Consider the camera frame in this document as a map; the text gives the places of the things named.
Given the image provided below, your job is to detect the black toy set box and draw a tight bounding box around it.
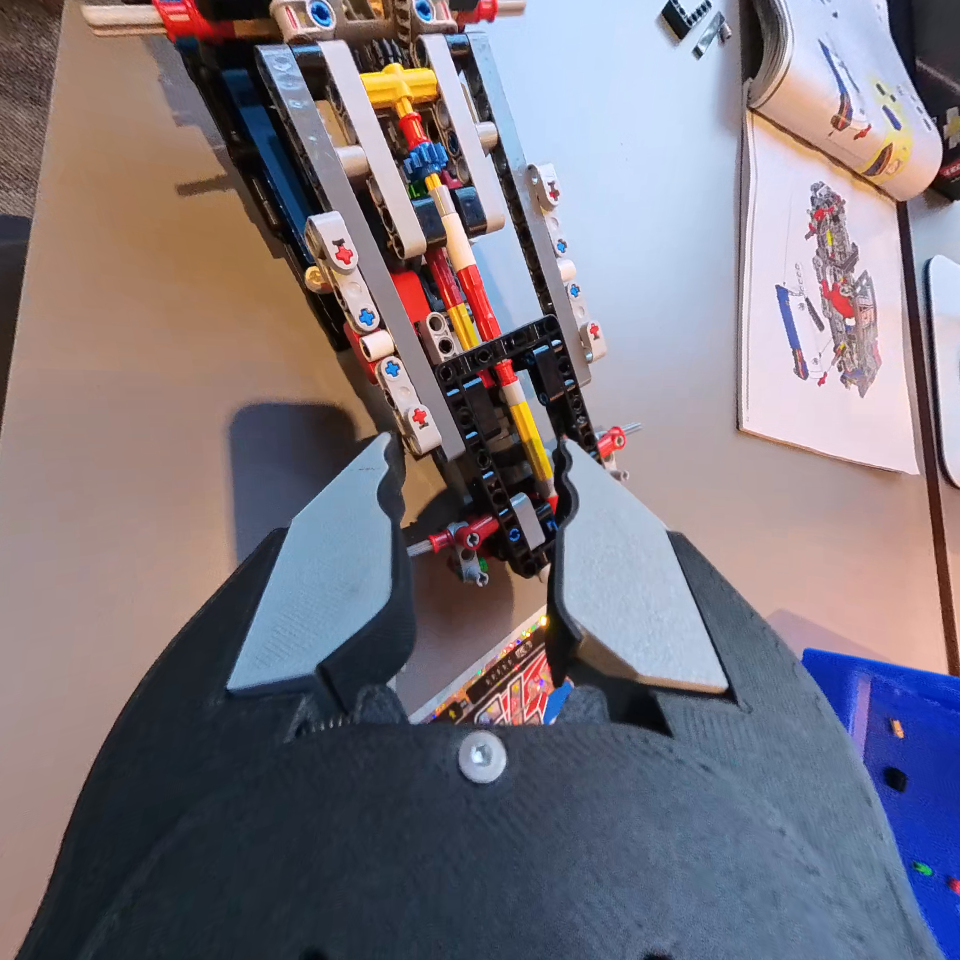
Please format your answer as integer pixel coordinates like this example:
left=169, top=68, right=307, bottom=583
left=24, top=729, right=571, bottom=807
left=911, top=0, right=960, bottom=204

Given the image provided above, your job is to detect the holographic sticker sheet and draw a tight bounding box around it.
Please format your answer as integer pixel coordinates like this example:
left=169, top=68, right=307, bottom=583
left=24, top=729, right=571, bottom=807
left=416, top=611, right=575, bottom=727

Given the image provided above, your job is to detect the open instruction booklet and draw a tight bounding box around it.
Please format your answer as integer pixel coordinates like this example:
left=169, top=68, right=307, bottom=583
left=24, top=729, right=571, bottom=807
left=737, top=0, right=945, bottom=477

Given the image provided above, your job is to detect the blue plastic bin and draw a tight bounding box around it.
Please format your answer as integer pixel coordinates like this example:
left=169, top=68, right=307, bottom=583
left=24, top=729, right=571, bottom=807
left=801, top=646, right=960, bottom=960

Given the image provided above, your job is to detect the grey desk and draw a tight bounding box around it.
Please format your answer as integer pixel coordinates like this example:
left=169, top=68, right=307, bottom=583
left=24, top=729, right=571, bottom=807
left=0, top=0, right=960, bottom=954

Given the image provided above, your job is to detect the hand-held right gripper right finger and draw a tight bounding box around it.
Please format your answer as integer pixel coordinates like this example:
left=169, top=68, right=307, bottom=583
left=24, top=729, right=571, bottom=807
left=545, top=438, right=731, bottom=697

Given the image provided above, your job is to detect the toy brick car chassis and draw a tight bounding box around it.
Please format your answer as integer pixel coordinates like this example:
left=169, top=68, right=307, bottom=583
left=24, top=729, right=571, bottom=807
left=78, top=0, right=642, bottom=588

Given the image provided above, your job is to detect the pile of loose toy bricks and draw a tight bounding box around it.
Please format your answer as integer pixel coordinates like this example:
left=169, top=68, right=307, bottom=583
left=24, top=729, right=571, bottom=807
left=658, top=0, right=735, bottom=61

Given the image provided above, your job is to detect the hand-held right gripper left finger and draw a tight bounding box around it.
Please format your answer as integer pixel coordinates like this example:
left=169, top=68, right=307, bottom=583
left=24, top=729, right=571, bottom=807
left=225, top=432, right=418, bottom=715

